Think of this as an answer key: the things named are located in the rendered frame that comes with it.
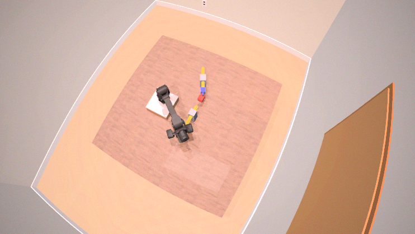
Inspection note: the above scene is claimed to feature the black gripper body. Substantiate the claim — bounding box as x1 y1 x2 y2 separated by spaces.
166 124 193 139

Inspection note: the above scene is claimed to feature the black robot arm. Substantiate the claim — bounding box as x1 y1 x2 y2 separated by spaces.
156 85 189 143

